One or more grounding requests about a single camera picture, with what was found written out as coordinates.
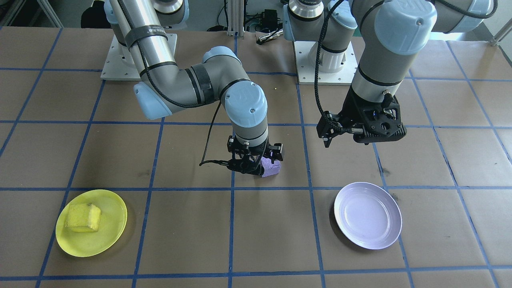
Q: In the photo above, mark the yellow round plate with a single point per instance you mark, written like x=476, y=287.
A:
x=108, y=236

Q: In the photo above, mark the purple round plate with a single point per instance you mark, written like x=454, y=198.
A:
x=368, y=216

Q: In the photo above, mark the silver metal connector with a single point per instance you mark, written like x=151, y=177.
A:
x=270, y=36

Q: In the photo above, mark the white square base plate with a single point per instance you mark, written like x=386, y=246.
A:
x=308, y=76
x=116, y=68

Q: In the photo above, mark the purple foam block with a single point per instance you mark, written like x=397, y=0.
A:
x=272, y=170

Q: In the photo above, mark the aluminium frame bar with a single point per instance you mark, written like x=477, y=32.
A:
x=234, y=18

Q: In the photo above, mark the grey metal frame leg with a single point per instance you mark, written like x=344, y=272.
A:
x=10, y=12
x=50, y=14
x=502, y=36

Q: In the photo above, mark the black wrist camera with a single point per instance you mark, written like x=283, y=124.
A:
x=384, y=134

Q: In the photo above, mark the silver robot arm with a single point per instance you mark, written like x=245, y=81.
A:
x=132, y=16
x=384, y=60

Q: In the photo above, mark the black bag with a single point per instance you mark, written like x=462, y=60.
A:
x=94, y=16

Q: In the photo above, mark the yellow foam block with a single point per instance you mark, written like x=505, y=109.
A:
x=82, y=218

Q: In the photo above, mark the black electronics box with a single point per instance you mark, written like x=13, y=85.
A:
x=270, y=18

